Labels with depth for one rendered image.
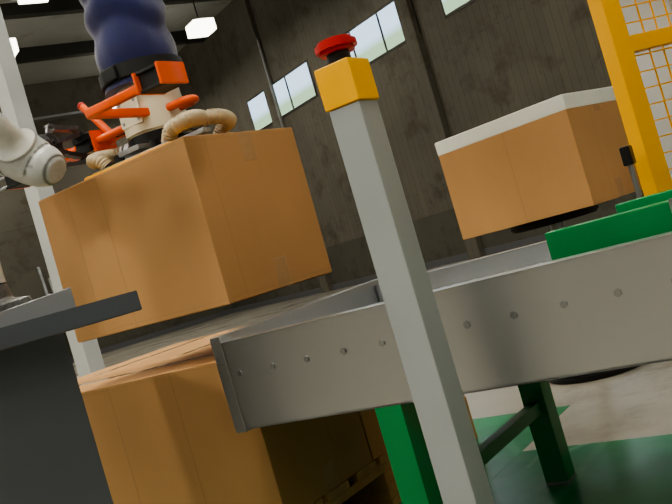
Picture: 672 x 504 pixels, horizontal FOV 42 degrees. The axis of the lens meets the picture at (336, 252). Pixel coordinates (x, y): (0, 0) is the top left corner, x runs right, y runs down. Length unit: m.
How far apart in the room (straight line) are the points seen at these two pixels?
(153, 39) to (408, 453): 1.26
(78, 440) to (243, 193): 0.70
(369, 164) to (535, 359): 0.44
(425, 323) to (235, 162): 0.90
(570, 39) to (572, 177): 9.49
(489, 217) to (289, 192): 1.30
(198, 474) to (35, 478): 0.55
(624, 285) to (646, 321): 0.06
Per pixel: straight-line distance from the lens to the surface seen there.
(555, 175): 3.20
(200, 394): 2.16
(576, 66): 12.57
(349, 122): 1.39
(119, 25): 2.36
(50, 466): 1.82
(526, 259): 2.18
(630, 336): 1.45
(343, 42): 1.41
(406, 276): 1.37
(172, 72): 1.99
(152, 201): 2.14
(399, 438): 1.68
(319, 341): 1.71
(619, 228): 1.54
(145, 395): 2.29
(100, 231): 2.30
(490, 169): 3.35
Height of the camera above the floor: 0.71
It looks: level
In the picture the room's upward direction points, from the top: 16 degrees counter-clockwise
